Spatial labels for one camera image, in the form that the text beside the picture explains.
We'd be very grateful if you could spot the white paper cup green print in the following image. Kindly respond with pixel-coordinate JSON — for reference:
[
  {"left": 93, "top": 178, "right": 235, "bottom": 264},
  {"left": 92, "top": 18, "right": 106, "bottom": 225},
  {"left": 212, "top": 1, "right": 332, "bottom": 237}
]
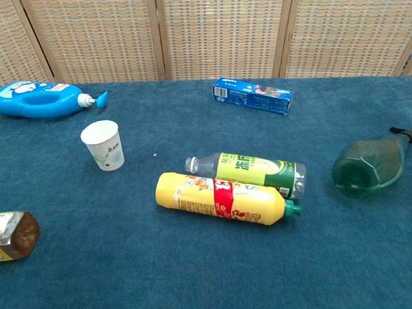
[{"left": 80, "top": 120, "right": 126, "bottom": 172}]

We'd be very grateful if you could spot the clear bottle green label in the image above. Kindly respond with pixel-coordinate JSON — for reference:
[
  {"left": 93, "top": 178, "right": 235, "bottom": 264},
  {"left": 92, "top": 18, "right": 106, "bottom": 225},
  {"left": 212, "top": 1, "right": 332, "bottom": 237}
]
[{"left": 184, "top": 152, "right": 307, "bottom": 200}]

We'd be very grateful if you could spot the yellow bottle green cap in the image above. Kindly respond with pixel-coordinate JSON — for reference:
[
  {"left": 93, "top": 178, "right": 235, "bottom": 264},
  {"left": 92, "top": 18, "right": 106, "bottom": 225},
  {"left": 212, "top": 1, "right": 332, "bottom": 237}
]
[{"left": 155, "top": 172, "right": 303, "bottom": 227}]

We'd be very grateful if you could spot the blue toothpaste box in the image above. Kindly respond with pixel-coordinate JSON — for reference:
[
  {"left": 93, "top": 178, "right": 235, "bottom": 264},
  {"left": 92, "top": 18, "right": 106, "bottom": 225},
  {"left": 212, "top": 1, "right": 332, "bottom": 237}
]
[{"left": 212, "top": 77, "right": 294, "bottom": 117}]

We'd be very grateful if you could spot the blue table cloth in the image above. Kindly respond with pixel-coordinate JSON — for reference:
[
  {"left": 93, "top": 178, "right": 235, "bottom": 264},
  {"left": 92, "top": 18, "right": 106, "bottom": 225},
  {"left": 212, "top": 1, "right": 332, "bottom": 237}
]
[{"left": 0, "top": 75, "right": 412, "bottom": 309}]

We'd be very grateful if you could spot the woven folding screen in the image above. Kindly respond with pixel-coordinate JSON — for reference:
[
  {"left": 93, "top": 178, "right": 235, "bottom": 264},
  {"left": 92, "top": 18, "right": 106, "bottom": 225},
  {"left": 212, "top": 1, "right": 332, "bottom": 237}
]
[{"left": 0, "top": 0, "right": 412, "bottom": 87}]

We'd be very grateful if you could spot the green glass bottle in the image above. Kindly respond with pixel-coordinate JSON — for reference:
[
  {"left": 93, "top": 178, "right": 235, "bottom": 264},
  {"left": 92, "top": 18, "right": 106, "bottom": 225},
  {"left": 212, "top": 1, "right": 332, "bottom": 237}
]
[{"left": 331, "top": 127, "right": 412, "bottom": 198}]

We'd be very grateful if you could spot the blue pump detergent bottle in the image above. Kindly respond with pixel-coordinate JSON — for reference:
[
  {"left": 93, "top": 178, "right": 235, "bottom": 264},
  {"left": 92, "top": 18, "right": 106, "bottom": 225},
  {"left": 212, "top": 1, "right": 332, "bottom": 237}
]
[{"left": 0, "top": 80, "right": 109, "bottom": 119}]

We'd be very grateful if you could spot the brown liquid bottle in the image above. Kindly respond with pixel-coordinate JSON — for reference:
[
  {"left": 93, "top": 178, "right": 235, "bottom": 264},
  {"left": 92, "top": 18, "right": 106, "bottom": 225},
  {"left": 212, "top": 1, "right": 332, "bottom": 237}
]
[{"left": 0, "top": 211, "right": 41, "bottom": 263}]

